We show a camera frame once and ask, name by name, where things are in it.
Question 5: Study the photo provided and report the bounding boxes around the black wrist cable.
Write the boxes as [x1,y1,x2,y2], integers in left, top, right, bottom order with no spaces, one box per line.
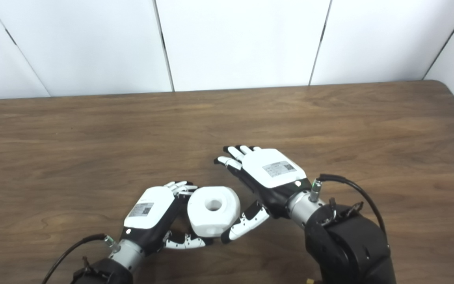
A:
[41,234,116,284]
[310,174,387,238]

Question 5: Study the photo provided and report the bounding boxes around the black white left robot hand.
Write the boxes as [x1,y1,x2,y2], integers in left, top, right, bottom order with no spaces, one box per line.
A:
[120,181,208,253]

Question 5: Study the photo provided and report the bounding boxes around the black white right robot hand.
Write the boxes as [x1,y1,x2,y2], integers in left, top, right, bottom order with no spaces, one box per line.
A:
[214,146,312,244]

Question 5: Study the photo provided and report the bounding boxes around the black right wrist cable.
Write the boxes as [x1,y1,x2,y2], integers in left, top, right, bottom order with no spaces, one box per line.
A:
[310,174,387,238]

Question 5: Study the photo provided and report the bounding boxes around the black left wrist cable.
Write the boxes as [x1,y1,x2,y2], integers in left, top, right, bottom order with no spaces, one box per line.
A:
[41,234,116,284]

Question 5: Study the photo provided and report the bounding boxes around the round white plastic piece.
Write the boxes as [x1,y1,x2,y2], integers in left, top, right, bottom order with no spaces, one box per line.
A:
[187,187,241,238]

